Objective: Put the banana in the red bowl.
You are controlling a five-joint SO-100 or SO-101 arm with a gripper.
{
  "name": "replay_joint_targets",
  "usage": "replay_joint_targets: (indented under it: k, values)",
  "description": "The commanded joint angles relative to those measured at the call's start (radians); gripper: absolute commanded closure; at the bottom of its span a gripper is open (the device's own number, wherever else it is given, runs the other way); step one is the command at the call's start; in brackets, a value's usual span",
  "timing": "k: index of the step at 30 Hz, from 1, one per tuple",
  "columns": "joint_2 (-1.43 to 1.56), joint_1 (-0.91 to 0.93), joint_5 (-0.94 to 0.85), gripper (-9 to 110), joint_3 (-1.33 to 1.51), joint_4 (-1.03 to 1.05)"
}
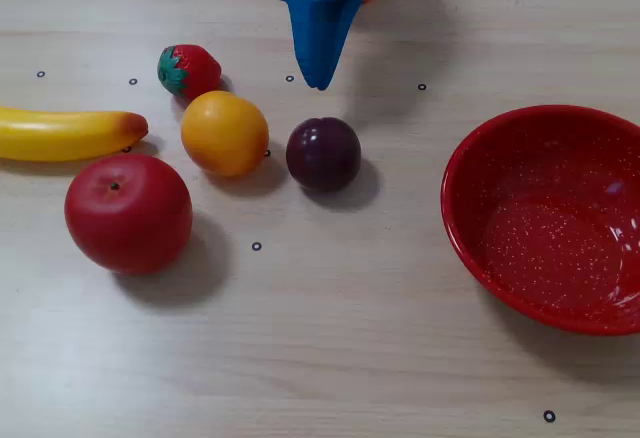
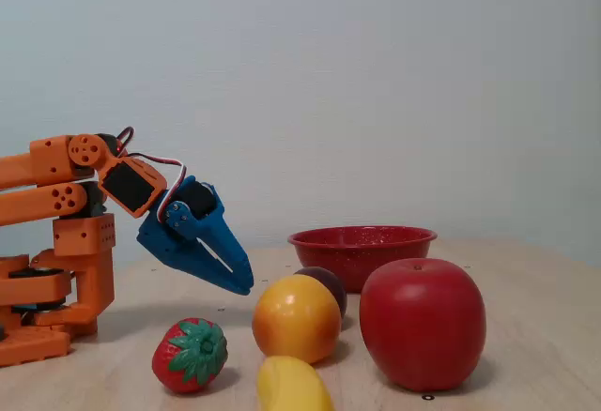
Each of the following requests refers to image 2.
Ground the red toy apple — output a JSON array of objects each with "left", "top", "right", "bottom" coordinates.
[{"left": 359, "top": 257, "right": 487, "bottom": 392}]

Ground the orange robot base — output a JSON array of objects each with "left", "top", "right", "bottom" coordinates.
[{"left": 0, "top": 254, "right": 74, "bottom": 368}]

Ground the red toy strawberry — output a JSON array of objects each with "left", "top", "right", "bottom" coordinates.
[{"left": 150, "top": 317, "right": 229, "bottom": 394}]

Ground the orange yellow toy peach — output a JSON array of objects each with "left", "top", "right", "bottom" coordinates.
[{"left": 251, "top": 273, "right": 343, "bottom": 366}]

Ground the red white black servo cable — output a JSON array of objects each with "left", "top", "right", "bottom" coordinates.
[{"left": 115, "top": 126, "right": 189, "bottom": 222}]

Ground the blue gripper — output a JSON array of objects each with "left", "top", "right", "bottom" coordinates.
[{"left": 136, "top": 175, "right": 255, "bottom": 297}]

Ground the dark purple toy plum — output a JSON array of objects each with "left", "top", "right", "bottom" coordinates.
[{"left": 294, "top": 266, "right": 348, "bottom": 319}]

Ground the red speckled enamel bowl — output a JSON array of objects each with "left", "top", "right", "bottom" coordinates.
[{"left": 286, "top": 225, "right": 439, "bottom": 294}]

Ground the yellow toy banana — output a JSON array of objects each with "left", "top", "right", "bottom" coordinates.
[{"left": 255, "top": 355, "right": 335, "bottom": 411}]

